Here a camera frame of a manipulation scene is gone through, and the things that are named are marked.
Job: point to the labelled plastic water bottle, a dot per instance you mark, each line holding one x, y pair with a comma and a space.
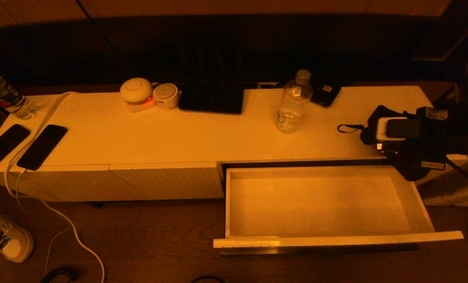
4, 96

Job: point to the clear plastic water bottle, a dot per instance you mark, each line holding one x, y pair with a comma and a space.
292, 106

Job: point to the black umbrella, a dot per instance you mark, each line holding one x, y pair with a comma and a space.
369, 135

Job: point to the white sneaker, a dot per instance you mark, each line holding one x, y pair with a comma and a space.
13, 243

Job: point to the black router box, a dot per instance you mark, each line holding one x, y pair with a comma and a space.
210, 98

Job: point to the white cabinet drawer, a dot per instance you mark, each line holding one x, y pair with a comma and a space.
316, 204

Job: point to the small round white speaker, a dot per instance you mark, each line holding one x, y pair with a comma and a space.
166, 94

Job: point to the black smartphone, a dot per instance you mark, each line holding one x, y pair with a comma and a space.
4, 145
41, 147

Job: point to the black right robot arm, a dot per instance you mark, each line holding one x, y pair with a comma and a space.
465, 129

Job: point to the white low cabinet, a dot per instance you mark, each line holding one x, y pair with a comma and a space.
178, 133

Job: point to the grey curtain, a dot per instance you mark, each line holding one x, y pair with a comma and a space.
454, 196

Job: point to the small black labelled device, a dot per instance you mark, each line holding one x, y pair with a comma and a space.
324, 96

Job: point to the large round white device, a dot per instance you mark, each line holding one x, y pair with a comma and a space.
136, 91

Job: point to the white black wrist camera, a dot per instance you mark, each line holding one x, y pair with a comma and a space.
401, 128

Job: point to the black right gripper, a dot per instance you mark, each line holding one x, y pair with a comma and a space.
430, 137

